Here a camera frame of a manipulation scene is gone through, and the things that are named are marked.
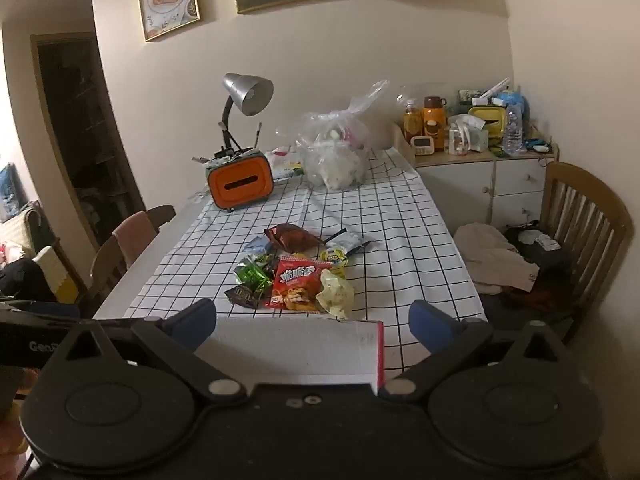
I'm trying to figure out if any red snack bag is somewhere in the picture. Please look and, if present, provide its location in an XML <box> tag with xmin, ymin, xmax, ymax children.
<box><xmin>265</xmin><ymin>255</ymin><xmax>321</xmax><ymax>311</ymax></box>

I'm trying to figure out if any pale green snack packet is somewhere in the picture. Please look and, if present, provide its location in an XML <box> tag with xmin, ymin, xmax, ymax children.
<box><xmin>316</xmin><ymin>269</ymin><xmax>355</xmax><ymax>320</ymax></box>

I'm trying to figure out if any white crumpled bag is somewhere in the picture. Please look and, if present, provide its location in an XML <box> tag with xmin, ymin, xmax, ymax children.
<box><xmin>447</xmin><ymin>114</ymin><xmax>489</xmax><ymax>153</ymax></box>

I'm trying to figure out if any white printed packet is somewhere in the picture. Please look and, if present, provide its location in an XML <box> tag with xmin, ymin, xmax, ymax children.
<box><xmin>265</xmin><ymin>146</ymin><xmax>305</xmax><ymax>179</ymax></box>

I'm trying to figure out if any clear water bottle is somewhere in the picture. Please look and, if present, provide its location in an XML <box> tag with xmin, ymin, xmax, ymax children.
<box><xmin>502</xmin><ymin>102</ymin><xmax>525</xmax><ymax>156</ymax></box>

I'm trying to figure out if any white cabinet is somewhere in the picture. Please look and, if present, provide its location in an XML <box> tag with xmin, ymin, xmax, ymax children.
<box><xmin>412</xmin><ymin>147</ymin><xmax>560</xmax><ymax>231</ymax></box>

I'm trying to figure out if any yellow snack packet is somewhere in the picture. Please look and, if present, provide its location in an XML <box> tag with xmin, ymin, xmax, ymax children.
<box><xmin>320</xmin><ymin>247</ymin><xmax>350</xmax><ymax>278</ymax></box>

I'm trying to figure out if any orange thermos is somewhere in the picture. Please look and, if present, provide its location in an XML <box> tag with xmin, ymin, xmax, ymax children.
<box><xmin>422</xmin><ymin>96</ymin><xmax>447</xmax><ymax>151</ymax></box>

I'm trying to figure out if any wooden door frame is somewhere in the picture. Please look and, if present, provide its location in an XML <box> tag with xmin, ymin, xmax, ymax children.
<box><xmin>30</xmin><ymin>32</ymin><xmax>147</xmax><ymax>261</ymax></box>

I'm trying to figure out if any black jacket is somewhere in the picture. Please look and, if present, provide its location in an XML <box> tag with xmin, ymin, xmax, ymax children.
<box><xmin>0</xmin><ymin>259</ymin><xmax>57</xmax><ymax>305</ymax></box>

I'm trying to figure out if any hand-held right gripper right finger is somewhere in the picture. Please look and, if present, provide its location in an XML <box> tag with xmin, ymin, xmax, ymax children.
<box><xmin>380</xmin><ymin>300</ymin><xmax>598</xmax><ymax>403</ymax></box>

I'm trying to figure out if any pink cloth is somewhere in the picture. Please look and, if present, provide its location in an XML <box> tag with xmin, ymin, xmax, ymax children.
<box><xmin>112</xmin><ymin>210</ymin><xmax>158</xmax><ymax>268</ymax></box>

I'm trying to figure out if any dark wooden chair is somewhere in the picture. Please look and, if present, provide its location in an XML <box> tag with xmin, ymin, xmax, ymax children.
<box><xmin>89</xmin><ymin>204</ymin><xmax>177</xmax><ymax>311</ymax></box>

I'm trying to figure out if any orange teal tissue box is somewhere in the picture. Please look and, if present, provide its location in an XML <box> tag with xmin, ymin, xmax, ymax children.
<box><xmin>206</xmin><ymin>149</ymin><xmax>275</xmax><ymax>212</ymax></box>

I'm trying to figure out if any slatted wooden chair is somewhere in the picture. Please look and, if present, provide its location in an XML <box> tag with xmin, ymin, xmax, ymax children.
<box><xmin>537</xmin><ymin>161</ymin><xmax>635</xmax><ymax>343</ymax></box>

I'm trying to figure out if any black snack packet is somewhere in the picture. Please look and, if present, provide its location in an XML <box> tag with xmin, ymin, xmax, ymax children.
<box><xmin>224</xmin><ymin>285</ymin><xmax>263</xmax><ymax>308</ymax></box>

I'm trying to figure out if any red cloth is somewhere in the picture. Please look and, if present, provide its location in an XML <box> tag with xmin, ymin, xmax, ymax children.
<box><xmin>500</xmin><ymin>285</ymin><xmax>553</xmax><ymax>311</ymax></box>

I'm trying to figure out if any white checked tablecloth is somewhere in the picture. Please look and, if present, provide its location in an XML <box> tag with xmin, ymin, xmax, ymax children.
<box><xmin>121</xmin><ymin>147</ymin><xmax>489</xmax><ymax>378</ymax></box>

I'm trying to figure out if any brown orange snack packet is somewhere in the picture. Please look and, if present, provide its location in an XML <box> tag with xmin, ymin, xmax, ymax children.
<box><xmin>263</xmin><ymin>222</ymin><xmax>326</xmax><ymax>253</ymax></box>

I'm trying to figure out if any silver desk lamp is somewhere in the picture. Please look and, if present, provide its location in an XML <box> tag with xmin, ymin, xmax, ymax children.
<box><xmin>216</xmin><ymin>72</ymin><xmax>275</xmax><ymax>158</ymax></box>

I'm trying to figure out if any framed egg picture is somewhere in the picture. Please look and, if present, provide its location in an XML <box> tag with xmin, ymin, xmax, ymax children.
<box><xmin>136</xmin><ymin>0</ymin><xmax>202</xmax><ymax>42</ymax></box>

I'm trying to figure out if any white blue snack packet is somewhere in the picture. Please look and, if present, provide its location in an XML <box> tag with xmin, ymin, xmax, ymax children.
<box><xmin>322</xmin><ymin>229</ymin><xmax>372</xmax><ymax>253</ymax></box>

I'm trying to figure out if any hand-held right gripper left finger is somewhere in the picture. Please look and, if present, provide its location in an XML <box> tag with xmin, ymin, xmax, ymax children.
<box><xmin>42</xmin><ymin>298</ymin><xmax>251</xmax><ymax>403</ymax></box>

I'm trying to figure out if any black bag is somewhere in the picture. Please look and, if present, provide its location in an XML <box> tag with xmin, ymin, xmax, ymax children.
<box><xmin>504</xmin><ymin>224</ymin><xmax>576</xmax><ymax>281</ymax></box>

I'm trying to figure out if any blue poster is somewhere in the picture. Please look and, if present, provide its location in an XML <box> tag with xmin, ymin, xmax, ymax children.
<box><xmin>0</xmin><ymin>164</ymin><xmax>22</xmax><ymax>221</ymax></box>

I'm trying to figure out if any white tube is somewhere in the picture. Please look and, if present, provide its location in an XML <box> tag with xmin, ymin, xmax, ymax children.
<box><xmin>472</xmin><ymin>77</ymin><xmax>511</xmax><ymax>102</ymax></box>

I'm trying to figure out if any white red cardboard box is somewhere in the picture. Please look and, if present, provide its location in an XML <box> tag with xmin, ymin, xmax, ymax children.
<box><xmin>192</xmin><ymin>317</ymin><xmax>386</xmax><ymax>393</ymax></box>

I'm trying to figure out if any yellow box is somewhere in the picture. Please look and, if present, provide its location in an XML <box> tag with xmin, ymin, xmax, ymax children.
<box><xmin>468</xmin><ymin>105</ymin><xmax>506</xmax><ymax>146</ymax></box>

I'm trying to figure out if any glass jar mug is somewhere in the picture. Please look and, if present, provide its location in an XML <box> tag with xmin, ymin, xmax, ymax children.
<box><xmin>448</xmin><ymin>122</ymin><xmax>471</xmax><ymax>156</ymax></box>

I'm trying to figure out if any clear plastic bag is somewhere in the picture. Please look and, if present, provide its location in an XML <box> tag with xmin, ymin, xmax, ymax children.
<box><xmin>275</xmin><ymin>79</ymin><xmax>391</xmax><ymax>191</ymax></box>

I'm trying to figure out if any yellow liquid bottle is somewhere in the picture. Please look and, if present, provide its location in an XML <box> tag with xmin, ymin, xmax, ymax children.
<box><xmin>404</xmin><ymin>100</ymin><xmax>424</xmax><ymax>143</ymax></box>

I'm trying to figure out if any cream cloth yellow trim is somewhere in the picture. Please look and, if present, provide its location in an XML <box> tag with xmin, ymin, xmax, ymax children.
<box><xmin>32</xmin><ymin>245</ymin><xmax>81</xmax><ymax>306</ymax></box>

